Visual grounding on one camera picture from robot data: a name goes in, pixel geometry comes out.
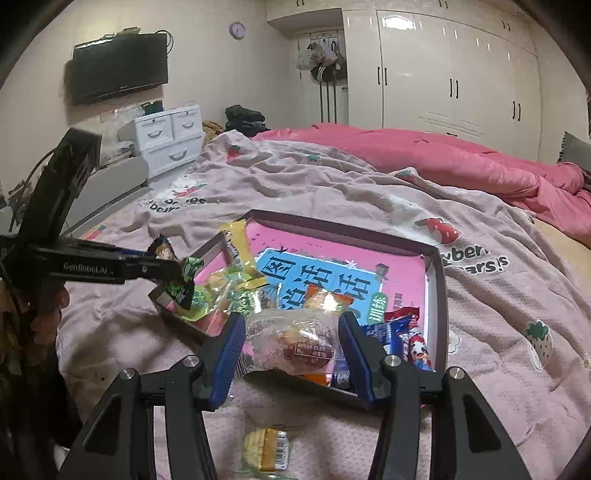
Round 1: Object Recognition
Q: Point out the pink book box tray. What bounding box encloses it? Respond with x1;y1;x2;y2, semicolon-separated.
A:
148;209;450;409

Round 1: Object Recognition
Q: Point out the blue cookie packet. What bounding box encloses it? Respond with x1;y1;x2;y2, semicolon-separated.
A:
330;318;411;393

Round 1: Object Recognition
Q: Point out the grey bed footboard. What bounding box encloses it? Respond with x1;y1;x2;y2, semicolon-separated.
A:
60;156;151;238

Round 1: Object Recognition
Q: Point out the clear green-print snack packet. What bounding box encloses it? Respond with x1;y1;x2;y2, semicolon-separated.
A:
210;270;278;320

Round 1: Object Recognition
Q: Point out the pink quilt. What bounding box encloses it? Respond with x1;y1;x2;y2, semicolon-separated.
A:
252;122;591;241

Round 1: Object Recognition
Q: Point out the pink book with blue print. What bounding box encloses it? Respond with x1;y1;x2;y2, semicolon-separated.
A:
196;220;435;370

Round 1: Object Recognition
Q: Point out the black wall television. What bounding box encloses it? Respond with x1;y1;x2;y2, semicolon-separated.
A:
67;31;169;106

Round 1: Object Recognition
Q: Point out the grey pillow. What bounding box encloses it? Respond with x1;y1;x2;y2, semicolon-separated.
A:
556;131;591;164

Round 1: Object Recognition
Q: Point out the yellow snack bar packet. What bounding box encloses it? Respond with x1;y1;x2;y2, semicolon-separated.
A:
219;220;269;289

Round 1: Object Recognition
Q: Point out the green cartoon snack packet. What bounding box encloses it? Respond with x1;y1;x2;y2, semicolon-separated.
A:
148;235;205;311

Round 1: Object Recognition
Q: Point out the dark clothes pile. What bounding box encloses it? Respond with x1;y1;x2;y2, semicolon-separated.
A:
225;104;269;137

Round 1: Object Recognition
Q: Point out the white drawer cabinet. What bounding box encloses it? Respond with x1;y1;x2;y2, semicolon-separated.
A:
119;104;205;178

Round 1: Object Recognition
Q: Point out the orange transparent snack packet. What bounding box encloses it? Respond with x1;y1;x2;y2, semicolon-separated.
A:
302;286;356;319

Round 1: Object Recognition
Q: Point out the yellow-green snack packet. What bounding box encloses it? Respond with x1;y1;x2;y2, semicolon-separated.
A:
178;284;234;326

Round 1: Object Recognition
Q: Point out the clear bread packet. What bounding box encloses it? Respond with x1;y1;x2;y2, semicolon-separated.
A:
242;308;345;377

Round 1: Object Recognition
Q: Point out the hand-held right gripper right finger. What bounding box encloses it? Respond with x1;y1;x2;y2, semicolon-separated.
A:
337;311;532;480

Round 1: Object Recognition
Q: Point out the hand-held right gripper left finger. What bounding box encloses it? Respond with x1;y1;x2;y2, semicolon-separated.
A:
55;311;247;480

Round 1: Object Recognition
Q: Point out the person's left hand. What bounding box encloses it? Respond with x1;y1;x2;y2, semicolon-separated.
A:
28;282;71;344

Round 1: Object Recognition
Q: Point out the beige bed sheet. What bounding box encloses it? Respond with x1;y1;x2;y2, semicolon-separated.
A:
531;215;591;259

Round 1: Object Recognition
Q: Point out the red cartoon snack packet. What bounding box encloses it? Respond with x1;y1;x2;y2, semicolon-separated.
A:
383;307;435;370

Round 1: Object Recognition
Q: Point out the clear yellow cake packet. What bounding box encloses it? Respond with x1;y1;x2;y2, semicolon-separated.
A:
233;427;291;476

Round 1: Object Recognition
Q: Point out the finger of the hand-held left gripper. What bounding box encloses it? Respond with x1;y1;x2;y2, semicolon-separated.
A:
108;246;160;262
122;257;185;281

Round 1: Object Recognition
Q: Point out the coat rack with bags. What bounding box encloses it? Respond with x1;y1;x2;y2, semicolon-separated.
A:
298;31;347;125

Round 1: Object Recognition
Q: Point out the person's left forearm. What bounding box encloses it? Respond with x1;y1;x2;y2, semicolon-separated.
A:
0;286;63;462

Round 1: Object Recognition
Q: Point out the white wardrobe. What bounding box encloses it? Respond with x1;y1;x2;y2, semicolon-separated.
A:
342;0;543;162

